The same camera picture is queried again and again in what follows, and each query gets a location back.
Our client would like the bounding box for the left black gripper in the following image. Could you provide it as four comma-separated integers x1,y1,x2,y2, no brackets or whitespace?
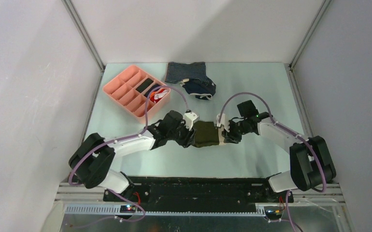
167,118,196,148

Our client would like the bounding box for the olive green underwear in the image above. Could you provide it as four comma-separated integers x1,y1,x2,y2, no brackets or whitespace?
193,121,225,148

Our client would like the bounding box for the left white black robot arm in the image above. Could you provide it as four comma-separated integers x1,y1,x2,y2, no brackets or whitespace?
68,110,199,201

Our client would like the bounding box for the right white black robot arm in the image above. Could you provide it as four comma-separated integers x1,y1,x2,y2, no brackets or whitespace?
219,100,337,202

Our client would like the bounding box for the navy blue underwear white trim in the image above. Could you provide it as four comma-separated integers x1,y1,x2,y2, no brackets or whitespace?
181,79,216,101

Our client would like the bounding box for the grey striped folded underwear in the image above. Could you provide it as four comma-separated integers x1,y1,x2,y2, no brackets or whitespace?
164,62,208,84

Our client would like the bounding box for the red white rolled garment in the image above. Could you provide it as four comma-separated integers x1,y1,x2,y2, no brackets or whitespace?
149,89,170,103

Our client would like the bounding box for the navy rolled garment in tray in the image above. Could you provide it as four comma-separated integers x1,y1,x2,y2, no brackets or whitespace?
144,84,160,97

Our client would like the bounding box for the black rolled garment in tray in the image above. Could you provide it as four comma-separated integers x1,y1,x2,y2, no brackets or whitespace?
136,78,154,93

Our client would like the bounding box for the pink divided organizer tray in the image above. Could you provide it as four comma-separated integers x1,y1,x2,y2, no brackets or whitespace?
102,65,171,123

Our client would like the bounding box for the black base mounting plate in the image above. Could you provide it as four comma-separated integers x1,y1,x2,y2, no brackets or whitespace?
103,176,294,213

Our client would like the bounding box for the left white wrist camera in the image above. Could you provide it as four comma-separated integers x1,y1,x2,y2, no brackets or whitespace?
183,110,200,131

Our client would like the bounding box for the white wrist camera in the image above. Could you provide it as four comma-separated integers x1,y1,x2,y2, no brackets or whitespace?
183,110,200,131
214,113,229,132

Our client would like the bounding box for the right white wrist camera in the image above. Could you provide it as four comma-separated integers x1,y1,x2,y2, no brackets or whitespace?
214,113,229,132

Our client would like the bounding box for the grey slotted cable duct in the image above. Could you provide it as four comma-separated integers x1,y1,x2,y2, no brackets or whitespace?
65,204,266,217

